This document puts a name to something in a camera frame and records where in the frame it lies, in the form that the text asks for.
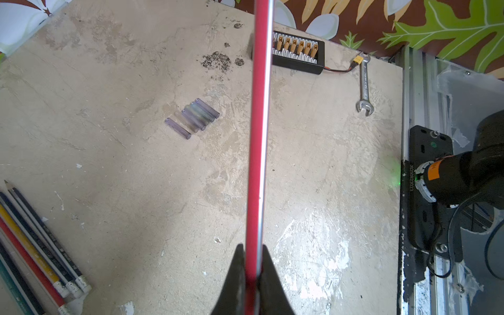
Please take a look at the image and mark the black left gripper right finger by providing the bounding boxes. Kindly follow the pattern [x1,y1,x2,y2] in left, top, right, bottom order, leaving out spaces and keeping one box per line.
[259,245,295,315]

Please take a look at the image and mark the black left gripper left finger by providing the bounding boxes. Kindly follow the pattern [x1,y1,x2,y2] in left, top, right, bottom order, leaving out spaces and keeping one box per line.
[211,244,245,315]

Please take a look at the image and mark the green tinted pencil cap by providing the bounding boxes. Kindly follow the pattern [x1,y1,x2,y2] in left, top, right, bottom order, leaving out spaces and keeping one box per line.
[190,102,215,125]

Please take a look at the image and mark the clear pencil cap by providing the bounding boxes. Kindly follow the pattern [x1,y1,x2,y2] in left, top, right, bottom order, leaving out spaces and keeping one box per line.
[174,111,199,134]

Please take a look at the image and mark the red pencil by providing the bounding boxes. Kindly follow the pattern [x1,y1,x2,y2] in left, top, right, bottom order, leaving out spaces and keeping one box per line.
[244,1,274,314]
[1,219,72,315]

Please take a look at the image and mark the yellow pencil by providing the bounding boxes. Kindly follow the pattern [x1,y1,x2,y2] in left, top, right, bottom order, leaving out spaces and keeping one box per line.
[1,204,70,299]

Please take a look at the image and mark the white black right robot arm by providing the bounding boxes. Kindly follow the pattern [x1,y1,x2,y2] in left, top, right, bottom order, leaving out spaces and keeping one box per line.
[413,110,503,209]

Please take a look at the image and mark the silver wrench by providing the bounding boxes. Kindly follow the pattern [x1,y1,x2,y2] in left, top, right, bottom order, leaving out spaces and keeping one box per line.
[356,54,375,116]

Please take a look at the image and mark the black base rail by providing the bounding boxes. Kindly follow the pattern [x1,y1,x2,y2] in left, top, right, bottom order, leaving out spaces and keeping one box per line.
[397,125,463,314]

